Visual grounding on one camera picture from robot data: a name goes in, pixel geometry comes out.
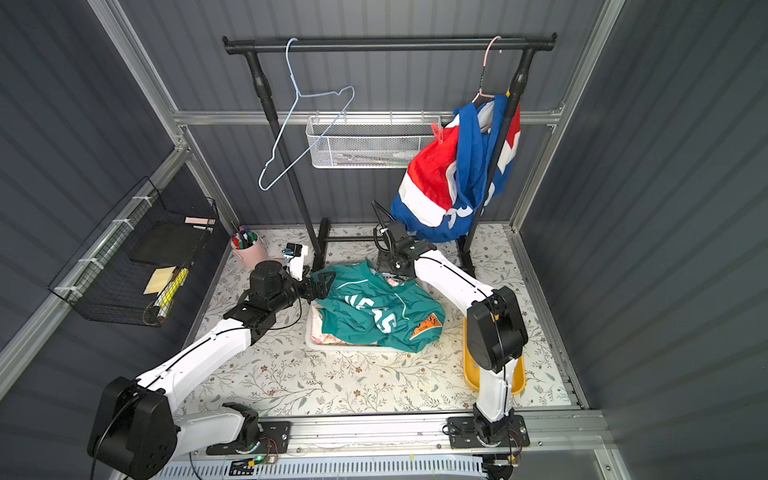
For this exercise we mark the black wire wall basket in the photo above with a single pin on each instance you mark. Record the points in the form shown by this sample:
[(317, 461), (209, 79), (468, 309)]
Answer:
[(159, 228)]

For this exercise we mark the pink printed jacket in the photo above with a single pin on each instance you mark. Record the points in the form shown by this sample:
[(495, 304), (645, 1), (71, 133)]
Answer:
[(327, 339)]

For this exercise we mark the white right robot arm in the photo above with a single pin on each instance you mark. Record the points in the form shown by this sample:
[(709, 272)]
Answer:
[(495, 330)]

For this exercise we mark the pink pen cup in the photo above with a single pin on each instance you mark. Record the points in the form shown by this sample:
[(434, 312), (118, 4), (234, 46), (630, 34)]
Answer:
[(248, 247)]

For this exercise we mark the floral table mat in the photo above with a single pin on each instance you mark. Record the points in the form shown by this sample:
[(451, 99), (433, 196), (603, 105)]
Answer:
[(283, 376)]

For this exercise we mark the red white blue jacket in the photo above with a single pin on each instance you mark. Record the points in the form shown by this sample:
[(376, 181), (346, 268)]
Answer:
[(445, 185)]

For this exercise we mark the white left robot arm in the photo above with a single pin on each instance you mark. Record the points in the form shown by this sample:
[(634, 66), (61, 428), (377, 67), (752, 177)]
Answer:
[(135, 430)]

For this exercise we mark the red clothespin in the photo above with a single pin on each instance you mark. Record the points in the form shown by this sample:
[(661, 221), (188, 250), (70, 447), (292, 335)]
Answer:
[(438, 132)]

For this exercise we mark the yellow plastic tray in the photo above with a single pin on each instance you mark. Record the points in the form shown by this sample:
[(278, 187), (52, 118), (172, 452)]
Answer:
[(472, 371)]

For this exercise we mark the pink wire hanger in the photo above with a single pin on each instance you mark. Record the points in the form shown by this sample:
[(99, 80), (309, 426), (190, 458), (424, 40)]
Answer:
[(481, 96)]

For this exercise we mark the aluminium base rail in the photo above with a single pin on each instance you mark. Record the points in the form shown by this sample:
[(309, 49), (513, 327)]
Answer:
[(426, 433)]

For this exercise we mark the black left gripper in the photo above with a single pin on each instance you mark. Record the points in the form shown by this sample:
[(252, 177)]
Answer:
[(309, 287)]

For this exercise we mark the green jacket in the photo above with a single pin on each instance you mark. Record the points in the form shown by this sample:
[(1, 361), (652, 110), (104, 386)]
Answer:
[(364, 307)]

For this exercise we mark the silver mesh wall basket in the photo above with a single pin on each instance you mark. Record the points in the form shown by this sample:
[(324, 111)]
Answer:
[(362, 141)]

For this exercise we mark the white plastic basket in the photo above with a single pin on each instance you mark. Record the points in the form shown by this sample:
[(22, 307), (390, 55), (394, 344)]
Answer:
[(367, 349)]

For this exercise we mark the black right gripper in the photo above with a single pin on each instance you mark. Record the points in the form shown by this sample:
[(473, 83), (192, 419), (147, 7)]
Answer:
[(390, 262)]

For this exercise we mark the yellow sticky notes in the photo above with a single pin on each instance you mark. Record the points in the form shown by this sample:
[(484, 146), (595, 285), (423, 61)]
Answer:
[(159, 280)]

